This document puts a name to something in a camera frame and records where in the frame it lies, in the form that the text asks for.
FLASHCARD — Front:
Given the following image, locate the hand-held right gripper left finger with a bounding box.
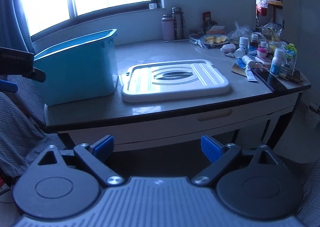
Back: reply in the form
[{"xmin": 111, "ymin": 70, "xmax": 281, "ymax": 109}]
[{"xmin": 37, "ymin": 135, "xmax": 125, "ymax": 189}]

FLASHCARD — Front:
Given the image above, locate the steel thermos flask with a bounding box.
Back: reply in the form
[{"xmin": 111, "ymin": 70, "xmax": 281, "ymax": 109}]
[{"xmin": 172, "ymin": 7, "xmax": 186, "ymax": 40}]

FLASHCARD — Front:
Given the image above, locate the blue plastic storage bin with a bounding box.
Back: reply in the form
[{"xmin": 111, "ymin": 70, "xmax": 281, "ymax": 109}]
[{"xmin": 32, "ymin": 29, "xmax": 118, "ymax": 107}]

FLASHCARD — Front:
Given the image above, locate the clear plastic bag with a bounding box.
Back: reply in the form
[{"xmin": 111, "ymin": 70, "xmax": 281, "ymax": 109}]
[{"xmin": 227, "ymin": 21, "xmax": 253, "ymax": 40}]

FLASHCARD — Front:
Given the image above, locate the white bottle pink cap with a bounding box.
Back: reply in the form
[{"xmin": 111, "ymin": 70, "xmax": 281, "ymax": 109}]
[{"xmin": 257, "ymin": 41, "xmax": 268, "ymax": 58}]

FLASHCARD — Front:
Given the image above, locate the red box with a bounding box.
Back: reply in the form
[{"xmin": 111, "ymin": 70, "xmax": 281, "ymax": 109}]
[{"xmin": 202, "ymin": 11, "xmax": 212, "ymax": 27}]

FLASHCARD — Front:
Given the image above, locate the plate of apple slices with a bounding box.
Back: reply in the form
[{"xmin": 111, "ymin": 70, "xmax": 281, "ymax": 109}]
[{"xmin": 200, "ymin": 34, "xmax": 230, "ymax": 46}]

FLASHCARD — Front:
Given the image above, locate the green cartoon figure card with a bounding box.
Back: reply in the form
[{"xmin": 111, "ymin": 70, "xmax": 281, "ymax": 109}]
[{"xmin": 280, "ymin": 43, "xmax": 298, "ymax": 75}]

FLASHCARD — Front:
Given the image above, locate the small white tube bottle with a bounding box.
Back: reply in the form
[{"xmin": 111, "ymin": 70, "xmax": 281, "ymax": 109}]
[{"xmin": 242, "ymin": 55, "xmax": 255, "ymax": 67}]

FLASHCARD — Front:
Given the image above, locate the black glossy phone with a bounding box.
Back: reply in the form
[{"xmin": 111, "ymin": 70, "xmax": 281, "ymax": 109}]
[{"xmin": 251, "ymin": 67, "xmax": 295, "ymax": 91}]

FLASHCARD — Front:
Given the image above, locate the gold foil packet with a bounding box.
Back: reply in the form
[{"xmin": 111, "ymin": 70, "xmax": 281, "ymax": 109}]
[{"xmin": 231, "ymin": 63, "xmax": 247, "ymax": 76}]

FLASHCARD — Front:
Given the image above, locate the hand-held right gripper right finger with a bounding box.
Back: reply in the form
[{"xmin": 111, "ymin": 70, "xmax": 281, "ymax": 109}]
[{"xmin": 192, "ymin": 134, "xmax": 278, "ymax": 189}]

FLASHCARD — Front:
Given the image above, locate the clear plastic wrapper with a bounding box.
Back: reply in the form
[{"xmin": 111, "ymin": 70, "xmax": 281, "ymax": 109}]
[{"xmin": 190, "ymin": 36, "xmax": 208, "ymax": 49}]

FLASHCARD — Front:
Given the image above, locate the orange paper packet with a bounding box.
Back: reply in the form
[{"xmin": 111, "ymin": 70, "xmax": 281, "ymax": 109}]
[{"xmin": 207, "ymin": 26, "xmax": 225, "ymax": 35}]

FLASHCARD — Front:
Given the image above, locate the blue curtain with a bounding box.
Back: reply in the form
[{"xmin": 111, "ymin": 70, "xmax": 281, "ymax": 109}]
[{"xmin": 0, "ymin": 0, "xmax": 35, "ymax": 55}]

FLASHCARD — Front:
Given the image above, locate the white desk drawer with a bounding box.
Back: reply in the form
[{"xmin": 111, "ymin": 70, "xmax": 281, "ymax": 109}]
[{"xmin": 67, "ymin": 106, "xmax": 299, "ymax": 145}]

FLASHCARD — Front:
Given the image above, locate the grey quilted chair cover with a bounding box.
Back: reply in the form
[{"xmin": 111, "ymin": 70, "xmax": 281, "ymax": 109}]
[{"xmin": 0, "ymin": 74, "xmax": 66, "ymax": 185}]

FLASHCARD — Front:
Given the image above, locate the white plastic bag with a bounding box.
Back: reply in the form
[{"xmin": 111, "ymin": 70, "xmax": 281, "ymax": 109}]
[{"xmin": 306, "ymin": 102, "xmax": 320, "ymax": 125}]

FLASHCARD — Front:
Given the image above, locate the pink water bottle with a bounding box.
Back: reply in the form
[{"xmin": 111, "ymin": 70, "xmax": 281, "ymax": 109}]
[{"xmin": 161, "ymin": 14, "xmax": 175, "ymax": 41}]

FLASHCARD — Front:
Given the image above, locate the clear bag with yellow fruit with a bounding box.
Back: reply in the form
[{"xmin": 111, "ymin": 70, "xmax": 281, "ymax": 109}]
[{"xmin": 261, "ymin": 18, "xmax": 284, "ymax": 42}]

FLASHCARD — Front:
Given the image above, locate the white desk grey desktop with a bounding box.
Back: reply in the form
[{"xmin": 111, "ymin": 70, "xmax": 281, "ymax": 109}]
[{"xmin": 44, "ymin": 38, "xmax": 312, "ymax": 152}]

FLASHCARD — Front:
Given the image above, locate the white dropper bottle blue label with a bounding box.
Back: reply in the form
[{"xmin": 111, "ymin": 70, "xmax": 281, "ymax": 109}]
[{"xmin": 269, "ymin": 48, "xmax": 285, "ymax": 77}]

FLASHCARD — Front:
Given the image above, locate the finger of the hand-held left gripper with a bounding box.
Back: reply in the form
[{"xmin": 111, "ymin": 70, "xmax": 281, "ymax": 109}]
[
  {"xmin": 23, "ymin": 66, "xmax": 46, "ymax": 83},
  {"xmin": 0, "ymin": 79, "xmax": 19, "ymax": 92}
]

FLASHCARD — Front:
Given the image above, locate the pink box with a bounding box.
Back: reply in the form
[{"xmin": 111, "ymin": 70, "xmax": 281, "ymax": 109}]
[{"xmin": 255, "ymin": 56, "xmax": 272, "ymax": 69}]

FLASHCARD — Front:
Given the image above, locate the white storage bin lid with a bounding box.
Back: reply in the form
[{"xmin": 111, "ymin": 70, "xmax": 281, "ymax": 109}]
[{"xmin": 121, "ymin": 59, "xmax": 230, "ymax": 103}]

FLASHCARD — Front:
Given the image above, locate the blue white ointment tube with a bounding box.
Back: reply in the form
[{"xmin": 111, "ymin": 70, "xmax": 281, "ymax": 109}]
[{"xmin": 237, "ymin": 57, "xmax": 258, "ymax": 82}]

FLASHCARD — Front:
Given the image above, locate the white round bottle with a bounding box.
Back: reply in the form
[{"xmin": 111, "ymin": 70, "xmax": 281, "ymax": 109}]
[{"xmin": 234, "ymin": 47, "xmax": 247, "ymax": 59}]

